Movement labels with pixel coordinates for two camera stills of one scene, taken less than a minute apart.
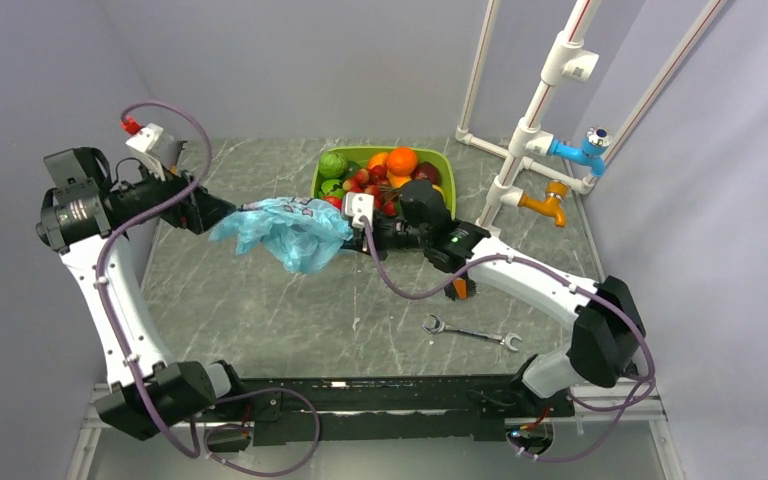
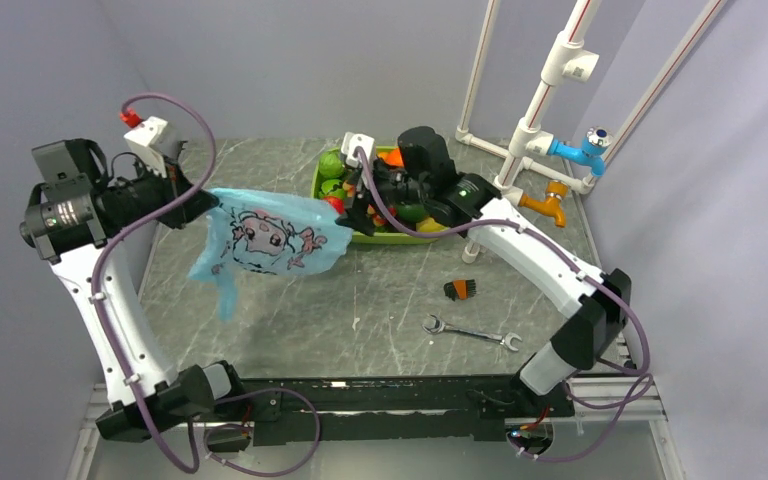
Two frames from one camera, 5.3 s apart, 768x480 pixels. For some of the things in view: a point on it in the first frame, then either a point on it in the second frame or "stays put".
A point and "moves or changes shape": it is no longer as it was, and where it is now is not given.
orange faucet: (551, 204) stays put
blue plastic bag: (305, 232) moves or changes shape
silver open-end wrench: (430, 325) stays put
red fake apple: (336, 202) stays put
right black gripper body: (396, 233) → (398, 188)
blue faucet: (590, 153) stays put
